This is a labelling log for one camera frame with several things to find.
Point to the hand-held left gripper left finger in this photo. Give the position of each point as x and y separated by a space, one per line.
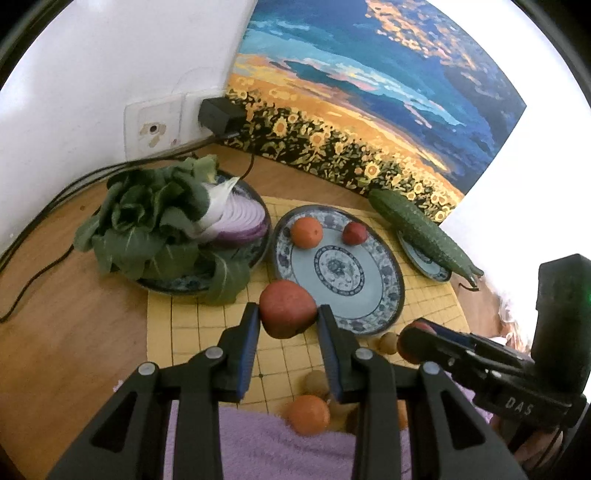
249 350

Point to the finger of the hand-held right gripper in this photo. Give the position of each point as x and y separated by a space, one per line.
450 333
443 353

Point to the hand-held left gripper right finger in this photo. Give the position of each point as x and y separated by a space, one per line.
328 350

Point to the brown kiwi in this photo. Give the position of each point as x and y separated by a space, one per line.
388 343
316 383

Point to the small red apple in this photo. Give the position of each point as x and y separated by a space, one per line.
405 348
354 233

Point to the large red apple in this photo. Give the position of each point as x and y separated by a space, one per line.
286 307

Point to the orange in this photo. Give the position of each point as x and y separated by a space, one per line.
306 232
308 414

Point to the large blue patterned plate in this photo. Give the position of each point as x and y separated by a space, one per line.
369 295

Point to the person's right hand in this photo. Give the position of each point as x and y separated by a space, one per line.
531 438

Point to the yellow grid mat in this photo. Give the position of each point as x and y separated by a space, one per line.
207 332

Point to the small blue patterned plate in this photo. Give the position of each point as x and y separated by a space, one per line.
429 270

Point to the green cucumber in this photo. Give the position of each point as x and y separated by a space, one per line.
445 265
415 217

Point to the purple towel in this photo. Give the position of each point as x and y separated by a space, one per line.
258 443

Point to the dark blue patterned plate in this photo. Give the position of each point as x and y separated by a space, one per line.
251 253

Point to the sliced red onion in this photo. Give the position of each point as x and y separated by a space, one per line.
240 221

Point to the green bok choy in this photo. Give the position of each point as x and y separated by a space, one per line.
147 217

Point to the black power adapter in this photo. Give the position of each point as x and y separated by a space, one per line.
219 115

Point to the sunflower field painting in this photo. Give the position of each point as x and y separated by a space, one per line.
369 92

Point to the white wall socket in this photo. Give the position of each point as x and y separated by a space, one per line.
147 134

